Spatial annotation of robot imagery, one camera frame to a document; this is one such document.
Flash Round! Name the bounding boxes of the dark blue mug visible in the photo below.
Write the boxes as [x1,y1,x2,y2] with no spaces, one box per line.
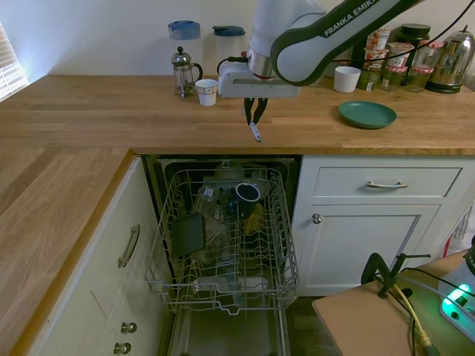
[226,182,261,224]

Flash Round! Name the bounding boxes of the green plate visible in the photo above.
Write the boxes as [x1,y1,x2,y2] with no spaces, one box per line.
[338,100,398,131]

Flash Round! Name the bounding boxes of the white dish in lower rack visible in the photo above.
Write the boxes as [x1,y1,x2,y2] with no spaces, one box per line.
[240,276,272,291]

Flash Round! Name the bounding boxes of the white drawer front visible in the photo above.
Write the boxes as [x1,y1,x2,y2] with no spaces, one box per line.
[313,166,463,199]

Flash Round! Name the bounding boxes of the white cabinet with bar handle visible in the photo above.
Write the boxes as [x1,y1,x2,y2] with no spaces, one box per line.
[25,157,175,356]

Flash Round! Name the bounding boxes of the green glass jar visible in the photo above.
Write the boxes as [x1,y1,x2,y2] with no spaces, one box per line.
[356,68,385,92]

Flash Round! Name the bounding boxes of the clear plastic container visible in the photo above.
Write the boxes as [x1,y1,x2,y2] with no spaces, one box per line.
[202,217,233,257]

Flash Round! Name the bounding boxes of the tall glass jar red lid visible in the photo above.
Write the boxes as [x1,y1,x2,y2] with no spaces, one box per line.
[418,40,445,70]

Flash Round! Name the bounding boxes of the black square plate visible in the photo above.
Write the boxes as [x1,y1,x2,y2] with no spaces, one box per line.
[169,212,207,259]

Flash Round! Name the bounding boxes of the silver drawer handle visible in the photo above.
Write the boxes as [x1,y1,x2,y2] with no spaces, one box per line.
[366,180,409,191]

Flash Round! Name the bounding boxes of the clear pitcher with dark-blue lid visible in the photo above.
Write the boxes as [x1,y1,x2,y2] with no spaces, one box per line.
[212,24,247,75]

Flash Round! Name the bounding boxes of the grey wire dishwasher rack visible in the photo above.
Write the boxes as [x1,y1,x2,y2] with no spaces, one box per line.
[144,167,301,317]

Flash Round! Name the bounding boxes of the clear pitcher with light-blue lid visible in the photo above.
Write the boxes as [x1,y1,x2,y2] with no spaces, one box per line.
[167,20,203,81]

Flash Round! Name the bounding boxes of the clear plastic bag with print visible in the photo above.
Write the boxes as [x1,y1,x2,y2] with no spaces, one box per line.
[441,200,475,260]

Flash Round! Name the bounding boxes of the white paper cup with pattern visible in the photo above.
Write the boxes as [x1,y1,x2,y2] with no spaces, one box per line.
[194,79,219,108]

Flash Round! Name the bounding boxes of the stainless steel electric kettle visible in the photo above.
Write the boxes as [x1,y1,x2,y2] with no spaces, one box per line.
[425,25,475,94]

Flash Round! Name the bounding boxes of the glass jar with red-checked lid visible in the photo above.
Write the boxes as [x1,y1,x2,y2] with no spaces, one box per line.
[381,65,407,93]
[406,65,433,93]

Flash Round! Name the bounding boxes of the yellow plastic item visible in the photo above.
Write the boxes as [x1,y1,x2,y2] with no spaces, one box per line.
[243,202,266,236]

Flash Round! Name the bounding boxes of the open dishwasher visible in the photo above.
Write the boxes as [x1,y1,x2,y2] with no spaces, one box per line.
[140,154,302,356]

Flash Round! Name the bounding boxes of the dark jar with black lid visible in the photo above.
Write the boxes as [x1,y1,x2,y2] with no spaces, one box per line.
[393,24,432,46]

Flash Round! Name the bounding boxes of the white cabinet with drawer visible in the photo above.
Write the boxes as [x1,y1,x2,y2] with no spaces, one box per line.
[291,154,475,297]

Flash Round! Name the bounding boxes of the silver cabinet bar handle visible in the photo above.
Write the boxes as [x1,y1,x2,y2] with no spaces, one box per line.
[117,224,141,269]

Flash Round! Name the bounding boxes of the white ceramic cup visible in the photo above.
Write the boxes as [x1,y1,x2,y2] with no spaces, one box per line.
[333,66,362,93]

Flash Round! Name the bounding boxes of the plastic tub with pink rim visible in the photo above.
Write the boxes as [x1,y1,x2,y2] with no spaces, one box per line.
[385,42,415,68]

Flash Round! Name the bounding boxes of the white window blinds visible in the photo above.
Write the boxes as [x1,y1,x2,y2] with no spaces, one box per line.
[0,22,30,103]

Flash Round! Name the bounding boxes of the black metal clamp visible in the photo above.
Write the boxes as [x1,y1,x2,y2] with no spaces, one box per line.
[361,251,433,300]

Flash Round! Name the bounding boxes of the glass and steel French press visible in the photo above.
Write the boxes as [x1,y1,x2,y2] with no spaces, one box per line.
[171,46,205,100]

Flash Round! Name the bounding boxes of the nut container with red label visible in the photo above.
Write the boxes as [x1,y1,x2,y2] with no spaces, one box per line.
[366,27,394,51]

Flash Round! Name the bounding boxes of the grey cable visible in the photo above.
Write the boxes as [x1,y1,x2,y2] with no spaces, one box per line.
[402,276,448,298]

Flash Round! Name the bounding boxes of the black power cable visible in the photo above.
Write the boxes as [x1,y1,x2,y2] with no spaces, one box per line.
[373,266,459,356]

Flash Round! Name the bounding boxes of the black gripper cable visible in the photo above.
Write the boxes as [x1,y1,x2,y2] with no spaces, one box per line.
[217,56,249,73]

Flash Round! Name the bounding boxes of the yellow network cable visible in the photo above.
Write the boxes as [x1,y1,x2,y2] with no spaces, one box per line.
[393,283,433,348]

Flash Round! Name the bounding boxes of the white cabinet door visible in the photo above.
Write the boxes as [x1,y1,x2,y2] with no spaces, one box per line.
[296,203,442,289]

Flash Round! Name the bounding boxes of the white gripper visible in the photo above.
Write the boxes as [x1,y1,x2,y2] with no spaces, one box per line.
[217,61,301,125]

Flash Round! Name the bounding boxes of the nut container with brown label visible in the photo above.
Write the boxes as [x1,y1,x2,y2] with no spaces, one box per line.
[362,47,389,72]

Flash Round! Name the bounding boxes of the clear drinking glass with label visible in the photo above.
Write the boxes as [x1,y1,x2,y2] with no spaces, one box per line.
[192,184,224,223]

